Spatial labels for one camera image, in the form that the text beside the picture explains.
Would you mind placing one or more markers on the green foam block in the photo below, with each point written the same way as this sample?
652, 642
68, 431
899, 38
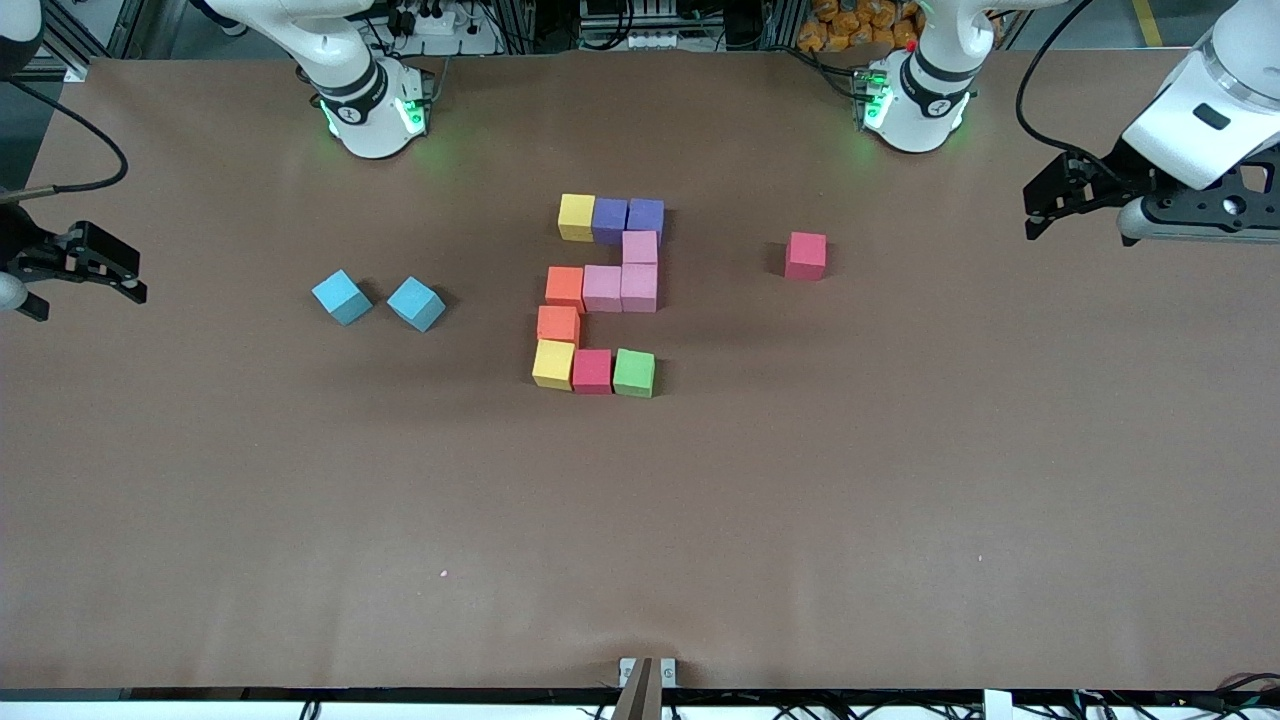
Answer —
634, 372

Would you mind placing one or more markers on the red foam block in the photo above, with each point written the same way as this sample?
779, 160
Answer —
805, 255
592, 370

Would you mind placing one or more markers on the blue foam block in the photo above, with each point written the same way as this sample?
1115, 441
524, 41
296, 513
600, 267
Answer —
416, 303
341, 297

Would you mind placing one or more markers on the aluminium frame rail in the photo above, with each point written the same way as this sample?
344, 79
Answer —
90, 40

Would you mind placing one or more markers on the yellow foam block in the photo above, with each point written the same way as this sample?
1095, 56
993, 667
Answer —
553, 363
577, 215

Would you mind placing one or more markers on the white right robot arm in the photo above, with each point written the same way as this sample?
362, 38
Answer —
365, 120

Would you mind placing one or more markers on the bag of orange items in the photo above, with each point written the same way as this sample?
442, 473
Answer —
850, 25

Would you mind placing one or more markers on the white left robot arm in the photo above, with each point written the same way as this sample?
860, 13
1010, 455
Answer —
1240, 40

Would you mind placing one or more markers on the white power strip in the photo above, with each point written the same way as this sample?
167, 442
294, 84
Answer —
440, 25
665, 40

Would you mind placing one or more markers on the metal table edge bracket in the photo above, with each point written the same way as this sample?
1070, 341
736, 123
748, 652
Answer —
669, 672

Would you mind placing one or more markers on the pink foam block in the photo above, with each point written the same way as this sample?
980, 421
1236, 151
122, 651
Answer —
640, 247
602, 288
640, 288

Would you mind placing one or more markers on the purple foam block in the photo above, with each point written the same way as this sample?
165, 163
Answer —
646, 215
610, 220

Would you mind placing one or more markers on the orange foam block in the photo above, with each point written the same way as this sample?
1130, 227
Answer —
558, 325
565, 288

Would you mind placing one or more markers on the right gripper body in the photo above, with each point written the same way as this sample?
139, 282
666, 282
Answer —
20, 243

